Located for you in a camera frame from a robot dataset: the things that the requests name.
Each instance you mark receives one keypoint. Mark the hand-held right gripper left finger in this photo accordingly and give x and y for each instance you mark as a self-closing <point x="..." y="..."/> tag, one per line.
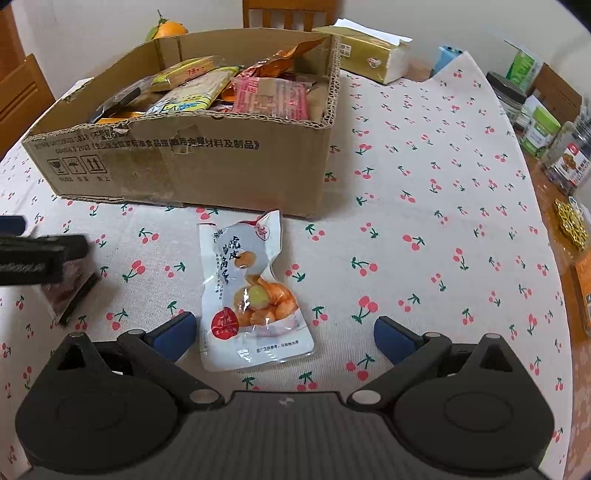
<point x="178" y="334"/>

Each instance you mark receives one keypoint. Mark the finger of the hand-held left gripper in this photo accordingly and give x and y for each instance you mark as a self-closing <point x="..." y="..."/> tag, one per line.
<point x="41" y="258"/>
<point x="10" y="225"/>

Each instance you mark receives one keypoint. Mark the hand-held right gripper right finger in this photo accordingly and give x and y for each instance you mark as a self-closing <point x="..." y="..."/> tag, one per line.
<point x="392" y="337"/>

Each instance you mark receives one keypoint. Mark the dark brown snack packet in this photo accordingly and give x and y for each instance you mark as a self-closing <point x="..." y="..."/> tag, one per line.
<point x="69" y="297"/>

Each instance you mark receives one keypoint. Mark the white egg snack packet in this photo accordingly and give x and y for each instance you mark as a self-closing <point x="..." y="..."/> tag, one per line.
<point x="249" y="300"/>

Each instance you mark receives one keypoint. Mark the brown cardboard box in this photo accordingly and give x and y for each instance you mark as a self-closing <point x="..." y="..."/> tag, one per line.
<point x="184" y="170"/>

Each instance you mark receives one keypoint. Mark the clear fish snack packet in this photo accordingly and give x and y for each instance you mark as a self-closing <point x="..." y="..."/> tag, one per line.
<point x="194" y="94"/>

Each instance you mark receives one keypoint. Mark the yellow cracker packet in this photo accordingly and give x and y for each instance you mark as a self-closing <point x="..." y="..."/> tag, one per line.
<point x="184" y="71"/>

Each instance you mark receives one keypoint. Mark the pink red snack packet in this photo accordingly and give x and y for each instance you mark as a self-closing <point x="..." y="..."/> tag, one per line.
<point x="270" y="94"/>

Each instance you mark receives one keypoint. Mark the orange foil snack packet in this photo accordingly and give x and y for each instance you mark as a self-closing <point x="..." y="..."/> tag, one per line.
<point x="277" y="60"/>

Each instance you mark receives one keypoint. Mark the cherry print tablecloth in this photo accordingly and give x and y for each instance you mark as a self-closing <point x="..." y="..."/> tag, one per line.
<point x="438" y="230"/>

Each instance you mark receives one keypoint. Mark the wooden chair with slotted back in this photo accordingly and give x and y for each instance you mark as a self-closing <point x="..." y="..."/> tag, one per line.
<point x="25" y="99"/>

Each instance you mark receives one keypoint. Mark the small orange snack packet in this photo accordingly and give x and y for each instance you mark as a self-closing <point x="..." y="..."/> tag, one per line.
<point x="113" y="121"/>

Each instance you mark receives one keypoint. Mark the black snack packet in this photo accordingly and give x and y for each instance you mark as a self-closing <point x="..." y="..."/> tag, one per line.
<point x="115" y="104"/>

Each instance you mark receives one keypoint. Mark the orange brown box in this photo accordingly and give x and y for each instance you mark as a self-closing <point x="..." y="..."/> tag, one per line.
<point x="582" y="295"/>

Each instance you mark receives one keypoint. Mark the gold snowflake coaster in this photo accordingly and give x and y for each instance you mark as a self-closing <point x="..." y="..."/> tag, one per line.
<point x="570" y="221"/>

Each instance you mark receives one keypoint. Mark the glass jar with red label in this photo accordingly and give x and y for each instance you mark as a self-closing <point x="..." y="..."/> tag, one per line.
<point x="570" y="164"/>

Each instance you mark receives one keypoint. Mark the orange tangerine with leaves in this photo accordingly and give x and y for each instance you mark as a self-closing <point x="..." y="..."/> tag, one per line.
<point x="164" y="30"/>

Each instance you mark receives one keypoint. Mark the green and white box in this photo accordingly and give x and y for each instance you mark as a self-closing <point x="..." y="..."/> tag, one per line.
<point x="538" y="124"/>

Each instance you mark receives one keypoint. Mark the dark lidded jar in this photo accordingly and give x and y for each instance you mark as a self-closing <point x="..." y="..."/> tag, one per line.
<point x="505" y="97"/>

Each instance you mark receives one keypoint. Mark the light blue box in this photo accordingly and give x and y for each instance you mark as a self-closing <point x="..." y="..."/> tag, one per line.
<point x="445" y="60"/>

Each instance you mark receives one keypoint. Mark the yellow tissue pack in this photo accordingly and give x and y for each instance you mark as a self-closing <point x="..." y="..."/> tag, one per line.
<point x="364" y="53"/>

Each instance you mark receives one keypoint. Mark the plain wooden chair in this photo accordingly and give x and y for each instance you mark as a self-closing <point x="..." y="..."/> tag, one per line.
<point x="558" y="90"/>

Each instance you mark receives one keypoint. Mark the tall green box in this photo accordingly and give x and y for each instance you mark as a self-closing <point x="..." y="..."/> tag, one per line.
<point x="524" y="67"/>

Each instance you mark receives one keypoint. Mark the wooden chair with vertical slats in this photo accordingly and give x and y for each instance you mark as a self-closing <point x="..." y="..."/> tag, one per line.
<point x="291" y="14"/>

